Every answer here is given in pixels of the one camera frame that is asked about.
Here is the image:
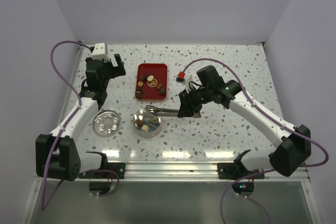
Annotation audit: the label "red rectangular tray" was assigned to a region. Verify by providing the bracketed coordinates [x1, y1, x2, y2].
[135, 63, 168, 102]

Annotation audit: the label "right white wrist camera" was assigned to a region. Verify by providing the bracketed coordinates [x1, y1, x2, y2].
[184, 74, 193, 93]

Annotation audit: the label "brown cup chocolate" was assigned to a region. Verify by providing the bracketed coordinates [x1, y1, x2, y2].
[135, 120, 143, 126]

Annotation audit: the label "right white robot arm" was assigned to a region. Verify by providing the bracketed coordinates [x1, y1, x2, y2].
[176, 65, 311, 179]

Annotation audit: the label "black mounting plate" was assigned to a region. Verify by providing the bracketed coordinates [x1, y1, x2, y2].
[217, 162, 265, 180]
[78, 162, 126, 179]

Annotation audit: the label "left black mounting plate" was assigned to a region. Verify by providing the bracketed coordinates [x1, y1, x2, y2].
[78, 162, 126, 179]

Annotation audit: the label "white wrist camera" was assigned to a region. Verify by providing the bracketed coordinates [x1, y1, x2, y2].
[184, 74, 193, 93]
[91, 42, 108, 60]

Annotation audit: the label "white cube chocolate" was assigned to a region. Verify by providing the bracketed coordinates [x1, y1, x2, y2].
[142, 125, 149, 132]

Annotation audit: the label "round metal tin lid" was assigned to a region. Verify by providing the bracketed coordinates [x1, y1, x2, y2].
[92, 110, 121, 137]

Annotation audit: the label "round metal tin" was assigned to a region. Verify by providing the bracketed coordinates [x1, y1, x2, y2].
[133, 108, 162, 138]

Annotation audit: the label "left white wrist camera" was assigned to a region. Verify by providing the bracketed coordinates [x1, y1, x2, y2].
[91, 42, 108, 60]

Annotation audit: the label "metal tongs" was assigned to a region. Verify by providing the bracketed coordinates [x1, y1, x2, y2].
[145, 105, 178, 117]

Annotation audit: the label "aluminium front rail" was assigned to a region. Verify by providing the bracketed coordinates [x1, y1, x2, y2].
[78, 158, 312, 183]

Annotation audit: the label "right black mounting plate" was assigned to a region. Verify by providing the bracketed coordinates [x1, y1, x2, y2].
[217, 162, 265, 180]

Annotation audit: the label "dark oval chocolate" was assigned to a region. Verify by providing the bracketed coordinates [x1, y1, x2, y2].
[135, 92, 142, 99]

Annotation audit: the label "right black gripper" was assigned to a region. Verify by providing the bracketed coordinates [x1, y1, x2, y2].
[178, 86, 213, 118]

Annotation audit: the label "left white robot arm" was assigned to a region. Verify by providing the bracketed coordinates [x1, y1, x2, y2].
[35, 54, 126, 181]

